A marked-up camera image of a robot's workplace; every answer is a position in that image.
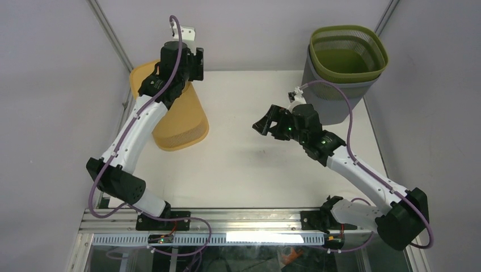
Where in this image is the aluminium front rail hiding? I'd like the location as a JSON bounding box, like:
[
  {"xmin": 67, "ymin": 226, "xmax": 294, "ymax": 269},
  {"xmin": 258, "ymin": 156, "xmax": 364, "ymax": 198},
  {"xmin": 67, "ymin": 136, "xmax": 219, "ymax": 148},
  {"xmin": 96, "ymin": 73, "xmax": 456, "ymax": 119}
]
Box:
[{"xmin": 79, "ymin": 208, "xmax": 320, "ymax": 233}]

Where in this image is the green plastic basket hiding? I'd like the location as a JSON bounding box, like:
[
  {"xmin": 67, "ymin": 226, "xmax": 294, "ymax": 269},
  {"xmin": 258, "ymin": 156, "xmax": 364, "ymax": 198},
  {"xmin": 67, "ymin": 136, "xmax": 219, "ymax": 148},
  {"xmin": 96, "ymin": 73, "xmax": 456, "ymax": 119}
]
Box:
[{"xmin": 309, "ymin": 25, "xmax": 389, "ymax": 84}]

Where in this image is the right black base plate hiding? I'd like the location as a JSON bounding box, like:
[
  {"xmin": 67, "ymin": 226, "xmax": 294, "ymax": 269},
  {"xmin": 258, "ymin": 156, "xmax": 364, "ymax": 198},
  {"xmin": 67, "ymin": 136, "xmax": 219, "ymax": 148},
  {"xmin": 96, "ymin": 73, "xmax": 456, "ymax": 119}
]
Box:
[{"xmin": 300, "ymin": 196, "xmax": 343, "ymax": 234}]

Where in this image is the left aluminium corner post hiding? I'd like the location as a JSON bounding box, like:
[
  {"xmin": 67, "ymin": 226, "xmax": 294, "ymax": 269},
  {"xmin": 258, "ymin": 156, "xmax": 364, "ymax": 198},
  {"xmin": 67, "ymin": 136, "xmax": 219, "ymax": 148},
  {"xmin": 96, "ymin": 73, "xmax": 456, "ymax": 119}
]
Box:
[{"xmin": 86, "ymin": 0, "xmax": 134, "ymax": 73}]

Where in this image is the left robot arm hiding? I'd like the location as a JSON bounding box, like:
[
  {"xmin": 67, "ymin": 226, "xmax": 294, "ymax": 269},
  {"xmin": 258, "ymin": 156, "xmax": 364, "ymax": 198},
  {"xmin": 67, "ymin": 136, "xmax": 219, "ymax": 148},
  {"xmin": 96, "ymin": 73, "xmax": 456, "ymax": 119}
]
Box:
[{"xmin": 86, "ymin": 41, "xmax": 204, "ymax": 230}]

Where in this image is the white slotted cable duct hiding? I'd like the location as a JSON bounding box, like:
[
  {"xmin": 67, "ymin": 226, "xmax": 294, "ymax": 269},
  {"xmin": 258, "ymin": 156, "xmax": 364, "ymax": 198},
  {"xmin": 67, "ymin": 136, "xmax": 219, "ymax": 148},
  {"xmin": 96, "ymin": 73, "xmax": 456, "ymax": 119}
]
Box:
[{"xmin": 92, "ymin": 231, "xmax": 324, "ymax": 247}]

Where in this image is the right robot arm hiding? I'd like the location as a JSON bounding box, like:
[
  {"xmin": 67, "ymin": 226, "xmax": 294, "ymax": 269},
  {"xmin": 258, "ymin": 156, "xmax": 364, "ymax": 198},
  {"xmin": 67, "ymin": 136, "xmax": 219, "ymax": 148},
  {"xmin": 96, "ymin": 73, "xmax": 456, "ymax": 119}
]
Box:
[{"xmin": 252, "ymin": 104, "xmax": 432, "ymax": 251}]

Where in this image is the aluminium corner post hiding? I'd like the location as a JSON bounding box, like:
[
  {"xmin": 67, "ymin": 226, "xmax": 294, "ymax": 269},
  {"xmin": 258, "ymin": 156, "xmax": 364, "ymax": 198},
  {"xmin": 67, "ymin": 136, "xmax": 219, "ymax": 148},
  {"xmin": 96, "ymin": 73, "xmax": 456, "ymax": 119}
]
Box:
[
  {"xmin": 86, "ymin": 0, "xmax": 134, "ymax": 73},
  {"xmin": 374, "ymin": 0, "xmax": 401, "ymax": 36}
]

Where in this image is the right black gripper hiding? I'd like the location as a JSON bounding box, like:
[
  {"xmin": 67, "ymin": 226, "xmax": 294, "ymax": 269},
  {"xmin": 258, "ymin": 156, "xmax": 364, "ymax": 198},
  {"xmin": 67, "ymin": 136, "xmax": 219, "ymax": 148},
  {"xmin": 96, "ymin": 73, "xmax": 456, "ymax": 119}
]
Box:
[{"xmin": 251, "ymin": 105, "xmax": 307, "ymax": 145}]

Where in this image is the yellow plastic basket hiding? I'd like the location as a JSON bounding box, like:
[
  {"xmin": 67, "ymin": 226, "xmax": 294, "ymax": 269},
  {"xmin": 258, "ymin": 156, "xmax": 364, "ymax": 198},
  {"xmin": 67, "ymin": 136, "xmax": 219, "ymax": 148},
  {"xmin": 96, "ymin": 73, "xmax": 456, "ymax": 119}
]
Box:
[{"xmin": 152, "ymin": 82, "xmax": 209, "ymax": 151}]

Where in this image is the right aluminium corner post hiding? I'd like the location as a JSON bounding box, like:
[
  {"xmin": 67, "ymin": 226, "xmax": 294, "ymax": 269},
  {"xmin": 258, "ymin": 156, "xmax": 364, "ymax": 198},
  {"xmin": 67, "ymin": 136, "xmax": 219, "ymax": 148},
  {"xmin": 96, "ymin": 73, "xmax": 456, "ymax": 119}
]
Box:
[{"xmin": 374, "ymin": 0, "xmax": 401, "ymax": 36}]

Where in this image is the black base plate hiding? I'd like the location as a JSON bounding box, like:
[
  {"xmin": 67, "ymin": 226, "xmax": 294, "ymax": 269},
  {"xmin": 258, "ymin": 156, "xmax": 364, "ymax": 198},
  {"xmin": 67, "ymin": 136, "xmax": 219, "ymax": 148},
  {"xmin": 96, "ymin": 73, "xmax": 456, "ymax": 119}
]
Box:
[
  {"xmin": 300, "ymin": 196, "xmax": 343, "ymax": 234},
  {"xmin": 136, "ymin": 203, "xmax": 191, "ymax": 231}
]

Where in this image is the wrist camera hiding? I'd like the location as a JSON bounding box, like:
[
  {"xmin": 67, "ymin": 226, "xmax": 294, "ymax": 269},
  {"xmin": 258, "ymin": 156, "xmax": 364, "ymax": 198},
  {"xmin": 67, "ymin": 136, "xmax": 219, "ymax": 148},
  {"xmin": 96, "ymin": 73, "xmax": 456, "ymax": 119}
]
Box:
[
  {"xmin": 287, "ymin": 86, "xmax": 306, "ymax": 112},
  {"xmin": 171, "ymin": 24, "xmax": 196, "ymax": 52}
]

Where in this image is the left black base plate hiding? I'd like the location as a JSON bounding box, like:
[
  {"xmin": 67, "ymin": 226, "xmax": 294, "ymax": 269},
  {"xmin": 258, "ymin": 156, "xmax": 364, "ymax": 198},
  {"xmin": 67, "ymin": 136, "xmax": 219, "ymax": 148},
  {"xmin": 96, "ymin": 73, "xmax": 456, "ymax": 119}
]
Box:
[{"xmin": 136, "ymin": 203, "xmax": 191, "ymax": 231}]

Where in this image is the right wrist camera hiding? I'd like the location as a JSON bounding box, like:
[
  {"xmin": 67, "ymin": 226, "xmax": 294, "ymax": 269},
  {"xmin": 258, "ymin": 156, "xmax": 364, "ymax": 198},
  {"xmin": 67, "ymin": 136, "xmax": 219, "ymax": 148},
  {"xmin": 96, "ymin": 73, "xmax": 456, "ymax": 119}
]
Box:
[{"xmin": 287, "ymin": 86, "xmax": 306, "ymax": 112}]

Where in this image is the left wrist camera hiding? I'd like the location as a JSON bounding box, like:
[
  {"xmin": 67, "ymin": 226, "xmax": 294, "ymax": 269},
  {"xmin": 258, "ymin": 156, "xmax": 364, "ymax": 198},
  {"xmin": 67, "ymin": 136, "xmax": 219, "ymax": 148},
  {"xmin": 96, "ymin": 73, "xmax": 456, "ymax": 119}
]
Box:
[{"xmin": 171, "ymin": 24, "xmax": 196, "ymax": 52}]

